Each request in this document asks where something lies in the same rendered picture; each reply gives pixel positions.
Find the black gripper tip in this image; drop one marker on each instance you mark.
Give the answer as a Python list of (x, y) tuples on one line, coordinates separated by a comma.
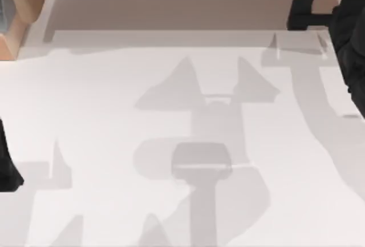
[(8, 170)]

